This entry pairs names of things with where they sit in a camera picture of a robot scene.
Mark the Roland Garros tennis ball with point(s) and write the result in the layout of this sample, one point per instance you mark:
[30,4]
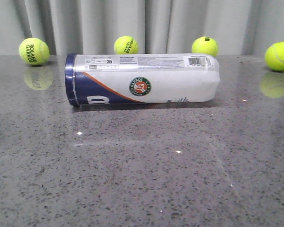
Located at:
[34,51]

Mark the white plastic tennis ball can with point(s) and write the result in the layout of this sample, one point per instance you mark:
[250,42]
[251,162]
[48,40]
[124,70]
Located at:
[140,78]

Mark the Wilson tennis ball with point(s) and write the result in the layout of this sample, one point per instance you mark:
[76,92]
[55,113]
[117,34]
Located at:
[205,45]

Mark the Head Team tennis ball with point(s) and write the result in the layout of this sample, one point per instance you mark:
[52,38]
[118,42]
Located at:
[126,45]

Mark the grey pleated curtain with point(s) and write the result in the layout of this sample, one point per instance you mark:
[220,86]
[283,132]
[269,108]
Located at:
[240,27]

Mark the plain yellow tennis ball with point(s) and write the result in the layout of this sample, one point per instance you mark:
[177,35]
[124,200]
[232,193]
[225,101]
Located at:
[274,56]

